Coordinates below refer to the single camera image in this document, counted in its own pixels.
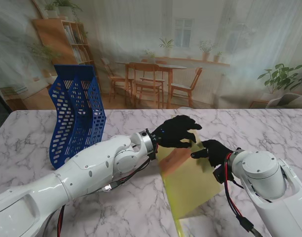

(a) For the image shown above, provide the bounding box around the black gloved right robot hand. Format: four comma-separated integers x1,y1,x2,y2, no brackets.
190,139,234,168

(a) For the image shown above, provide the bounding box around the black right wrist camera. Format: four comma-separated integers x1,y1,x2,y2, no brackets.
213,164,234,185

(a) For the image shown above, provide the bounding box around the yellow-green translucent file folder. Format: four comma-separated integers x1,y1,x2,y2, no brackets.
157,129,225,219

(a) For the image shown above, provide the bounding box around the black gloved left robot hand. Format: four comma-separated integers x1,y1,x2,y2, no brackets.
151,115,203,150

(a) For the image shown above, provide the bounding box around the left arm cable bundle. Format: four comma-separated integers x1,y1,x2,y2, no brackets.
42,157,156,237

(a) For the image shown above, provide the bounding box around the blue perforated plastic file rack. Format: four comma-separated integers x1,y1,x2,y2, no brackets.
49,64,107,170

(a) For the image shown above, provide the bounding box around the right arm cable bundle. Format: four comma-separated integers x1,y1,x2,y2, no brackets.
224,153,264,237

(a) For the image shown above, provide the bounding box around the printed room scene backdrop cloth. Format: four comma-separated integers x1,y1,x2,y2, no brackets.
0,0,302,111

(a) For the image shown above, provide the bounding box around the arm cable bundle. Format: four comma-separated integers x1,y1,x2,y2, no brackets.
224,153,264,237
42,157,156,237

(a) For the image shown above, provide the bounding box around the pink paper receipt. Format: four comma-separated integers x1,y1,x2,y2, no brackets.
160,149,191,176

